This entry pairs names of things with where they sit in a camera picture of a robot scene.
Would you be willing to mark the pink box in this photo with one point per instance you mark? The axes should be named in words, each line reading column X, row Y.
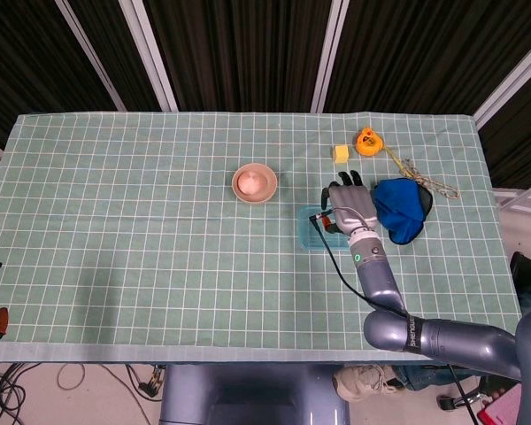
column 500, row 409

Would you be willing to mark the beige sneaker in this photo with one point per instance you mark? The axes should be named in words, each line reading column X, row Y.
column 363, row 384

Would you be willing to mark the blue cloth with black trim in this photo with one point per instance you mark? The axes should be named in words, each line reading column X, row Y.
column 402, row 208

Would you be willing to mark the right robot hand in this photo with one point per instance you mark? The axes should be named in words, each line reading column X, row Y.
column 354, row 208

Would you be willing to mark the thin grey frame post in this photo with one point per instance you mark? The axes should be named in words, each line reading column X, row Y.
column 90, row 55

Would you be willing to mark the white frame post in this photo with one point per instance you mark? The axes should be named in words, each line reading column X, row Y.
column 332, row 53
column 513, row 75
column 148, row 53

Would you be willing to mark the orange tape measure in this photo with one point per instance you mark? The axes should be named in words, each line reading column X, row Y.
column 368, row 142

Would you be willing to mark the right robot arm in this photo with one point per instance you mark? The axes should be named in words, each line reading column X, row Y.
column 380, row 283

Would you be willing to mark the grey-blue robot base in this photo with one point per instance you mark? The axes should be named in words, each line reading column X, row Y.
column 252, row 394

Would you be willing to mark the black curtain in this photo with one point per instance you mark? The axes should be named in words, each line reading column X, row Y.
column 248, row 44

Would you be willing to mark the yellow foam cube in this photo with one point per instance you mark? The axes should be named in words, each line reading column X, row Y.
column 341, row 154

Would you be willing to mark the black and yellow plug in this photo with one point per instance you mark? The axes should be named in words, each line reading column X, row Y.
column 152, row 383

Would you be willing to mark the black flat panel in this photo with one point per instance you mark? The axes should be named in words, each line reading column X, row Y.
column 528, row 268

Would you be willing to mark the green checkered tablecloth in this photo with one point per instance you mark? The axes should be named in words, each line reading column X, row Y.
column 115, row 221

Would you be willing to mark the beige bowl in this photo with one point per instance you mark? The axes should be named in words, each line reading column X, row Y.
column 267, row 181

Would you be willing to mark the blue translucent lid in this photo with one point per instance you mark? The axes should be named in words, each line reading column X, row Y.
column 307, row 232

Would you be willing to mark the chrome chair base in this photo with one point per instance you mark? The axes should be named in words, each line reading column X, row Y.
column 464, row 400

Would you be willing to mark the clear plastic container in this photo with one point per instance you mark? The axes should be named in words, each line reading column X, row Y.
column 318, row 249

